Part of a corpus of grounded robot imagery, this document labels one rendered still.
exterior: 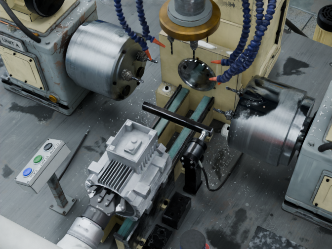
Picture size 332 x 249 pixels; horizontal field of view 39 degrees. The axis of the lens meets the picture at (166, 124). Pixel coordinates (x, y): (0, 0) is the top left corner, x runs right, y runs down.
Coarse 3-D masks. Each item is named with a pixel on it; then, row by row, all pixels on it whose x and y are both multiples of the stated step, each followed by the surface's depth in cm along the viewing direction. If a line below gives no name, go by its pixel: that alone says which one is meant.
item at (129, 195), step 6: (162, 144) 139; (156, 150) 139; (162, 150) 139; (90, 174) 135; (90, 180) 133; (96, 180) 134; (126, 192) 131; (132, 192) 130; (126, 198) 130; (132, 198) 130
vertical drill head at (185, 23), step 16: (176, 0) 131; (192, 0) 128; (208, 0) 136; (160, 16) 137; (176, 16) 133; (192, 16) 133; (208, 16) 133; (176, 32) 133; (192, 32) 132; (208, 32) 133; (192, 48) 139
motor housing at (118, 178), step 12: (168, 156) 141; (108, 168) 133; (120, 168) 133; (144, 168) 136; (156, 168) 137; (168, 168) 144; (108, 180) 131; (120, 180) 131; (132, 180) 133; (144, 180) 135; (156, 180) 138; (120, 192) 130; (132, 204) 132; (144, 204) 135; (132, 216) 138
